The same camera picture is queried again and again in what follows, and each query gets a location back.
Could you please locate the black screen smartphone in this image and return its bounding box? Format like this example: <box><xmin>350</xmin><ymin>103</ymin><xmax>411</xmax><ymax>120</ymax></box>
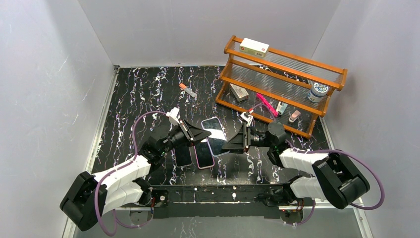
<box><xmin>195</xmin><ymin>139</ymin><xmax>214</xmax><ymax>169</ymax></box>

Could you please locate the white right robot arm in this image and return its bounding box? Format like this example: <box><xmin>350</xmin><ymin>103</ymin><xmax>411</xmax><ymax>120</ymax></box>
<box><xmin>223</xmin><ymin>122</ymin><xmax>370</xmax><ymax>209</ymax></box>

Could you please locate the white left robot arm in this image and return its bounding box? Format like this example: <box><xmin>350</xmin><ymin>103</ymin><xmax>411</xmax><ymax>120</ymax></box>
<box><xmin>59</xmin><ymin>120</ymin><xmax>211</xmax><ymax>231</ymax></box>

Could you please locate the pink utility knife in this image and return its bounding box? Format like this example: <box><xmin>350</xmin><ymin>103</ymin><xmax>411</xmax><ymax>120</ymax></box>
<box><xmin>256</xmin><ymin>93</ymin><xmax>278</xmax><ymax>117</ymax></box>

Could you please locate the white green stapler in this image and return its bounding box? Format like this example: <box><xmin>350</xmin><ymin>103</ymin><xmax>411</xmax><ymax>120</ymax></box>
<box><xmin>276</xmin><ymin>102</ymin><xmax>288</xmax><ymax>116</ymax></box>

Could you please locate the small pink white item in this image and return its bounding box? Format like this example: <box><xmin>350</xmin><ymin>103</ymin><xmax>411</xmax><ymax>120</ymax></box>
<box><xmin>288</xmin><ymin>110</ymin><xmax>301</xmax><ymax>123</ymax></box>

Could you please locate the orange grey marker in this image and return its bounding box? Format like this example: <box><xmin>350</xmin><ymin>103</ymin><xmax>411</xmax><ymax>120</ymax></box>
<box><xmin>179</xmin><ymin>83</ymin><xmax>197</xmax><ymax>98</ymax></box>

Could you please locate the small grey box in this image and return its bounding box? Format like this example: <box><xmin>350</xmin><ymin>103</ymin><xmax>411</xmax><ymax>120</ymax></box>
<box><xmin>229</xmin><ymin>84</ymin><xmax>249</xmax><ymax>102</ymax></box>

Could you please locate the orange wooden shelf rack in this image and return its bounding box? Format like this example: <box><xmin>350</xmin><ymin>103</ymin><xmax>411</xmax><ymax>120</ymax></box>
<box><xmin>219</xmin><ymin>35</ymin><xmax>347</xmax><ymax>134</ymax></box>

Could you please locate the white blue round jar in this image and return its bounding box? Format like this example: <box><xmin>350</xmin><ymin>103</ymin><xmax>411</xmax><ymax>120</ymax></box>
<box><xmin>307</xmin><ymin>82</ymin><xmax>329</xmax><ymax>103</ymax></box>

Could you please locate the white red carton box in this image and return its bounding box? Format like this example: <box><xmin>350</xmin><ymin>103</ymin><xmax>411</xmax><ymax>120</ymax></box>
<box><xmin>239</xmin><ymin>38</ymin><xmax>269</xmax><ymax>59</ymax></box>

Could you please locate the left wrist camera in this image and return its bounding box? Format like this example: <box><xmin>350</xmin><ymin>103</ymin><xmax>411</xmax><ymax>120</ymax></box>
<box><xmin>165</xmin><ymin>107</ymin><xmax>180</xmax><ymax>126</ymax></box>

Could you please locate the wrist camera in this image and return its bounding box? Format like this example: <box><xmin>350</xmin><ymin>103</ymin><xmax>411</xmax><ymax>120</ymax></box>
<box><xmin>240</xmin><ymin>110</ymin><xmax>254</xmax><ymax>127</ymax></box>
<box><xmin>165</xmin><ymin>107</ymin><xmax>180</xmax><ymax>126</ymax></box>

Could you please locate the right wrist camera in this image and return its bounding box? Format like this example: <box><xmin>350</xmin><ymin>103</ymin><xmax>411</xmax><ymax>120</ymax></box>
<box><xmin>240</xmin><ymin>110</ymin><xmax>254</xmax><ymax>127</ymax></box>

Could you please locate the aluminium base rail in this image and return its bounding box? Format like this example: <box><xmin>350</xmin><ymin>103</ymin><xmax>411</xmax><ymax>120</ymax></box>
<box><xmin>67</xmin><ymin>185</ymin><xmax>366</xmax><ymax>211</ymax></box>

